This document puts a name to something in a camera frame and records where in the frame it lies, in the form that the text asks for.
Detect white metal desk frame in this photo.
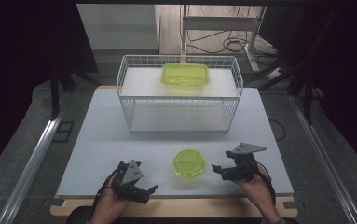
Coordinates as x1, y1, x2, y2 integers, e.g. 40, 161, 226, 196
179, 4, 268, 73

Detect person's left hand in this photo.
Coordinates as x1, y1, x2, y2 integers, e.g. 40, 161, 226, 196
89, 173, 130, 224

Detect white cabinet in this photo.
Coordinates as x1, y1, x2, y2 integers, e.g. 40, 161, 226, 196
76, 3, 161, 56

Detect hexagonal yellow-green plastic container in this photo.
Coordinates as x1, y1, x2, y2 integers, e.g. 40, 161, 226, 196
172, 147, 207, 179

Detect right hand-held gripper cable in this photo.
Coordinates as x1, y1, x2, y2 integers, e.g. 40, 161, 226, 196
255, 161, 277, 207

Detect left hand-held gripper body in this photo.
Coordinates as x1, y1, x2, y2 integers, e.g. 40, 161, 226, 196
110, 159, 151, 205

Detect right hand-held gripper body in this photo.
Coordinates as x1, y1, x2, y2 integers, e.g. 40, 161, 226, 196
220, 142, 268, 183

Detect rectangular yellow-green plastic container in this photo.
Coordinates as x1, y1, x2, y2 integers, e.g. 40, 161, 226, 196
159, 62, 211, 88

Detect left hand-held gripper cable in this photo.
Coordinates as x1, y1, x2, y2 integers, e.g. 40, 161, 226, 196
94, 163, 124, 206

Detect white wire shelf rack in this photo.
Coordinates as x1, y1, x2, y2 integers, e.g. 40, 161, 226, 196
116, 54, 244, 134

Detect black metal stand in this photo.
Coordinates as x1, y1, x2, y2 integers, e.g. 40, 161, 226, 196
244, 12, 338, 125
48, 63, 101, 122

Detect black floor cables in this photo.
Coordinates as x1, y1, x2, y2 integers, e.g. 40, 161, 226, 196
186, 5, 280, 59

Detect person's right hand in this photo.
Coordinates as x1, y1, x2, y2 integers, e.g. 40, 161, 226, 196
232, 163, 274, 217

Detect aluminium rail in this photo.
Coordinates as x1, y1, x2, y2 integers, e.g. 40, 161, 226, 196
289, 94, 357, 224
0, 92, 72, 224

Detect hand-held gripper cable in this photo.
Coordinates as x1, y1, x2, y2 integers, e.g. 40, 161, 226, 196
94, 163, 124, 206
255, 161, 277, 207

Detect thin black floor cable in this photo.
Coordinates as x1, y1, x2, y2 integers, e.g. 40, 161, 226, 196
268, 119, 287, 142

